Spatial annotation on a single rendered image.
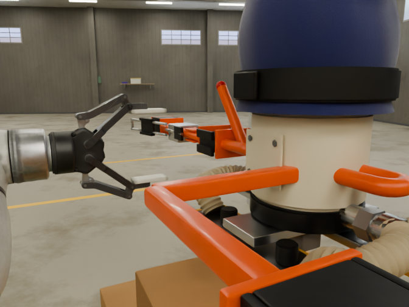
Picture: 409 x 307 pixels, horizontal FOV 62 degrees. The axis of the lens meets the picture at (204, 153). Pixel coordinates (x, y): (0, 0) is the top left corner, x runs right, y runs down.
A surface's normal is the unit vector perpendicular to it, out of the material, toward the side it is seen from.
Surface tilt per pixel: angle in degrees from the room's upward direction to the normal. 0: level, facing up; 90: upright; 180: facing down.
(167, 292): 0
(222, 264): 90
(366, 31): 85
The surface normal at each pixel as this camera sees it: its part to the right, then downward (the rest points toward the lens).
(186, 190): 0.46, 0.17
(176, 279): 0.00, -0.98
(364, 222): -0.77, -0.41
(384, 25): 0.51, -0.10
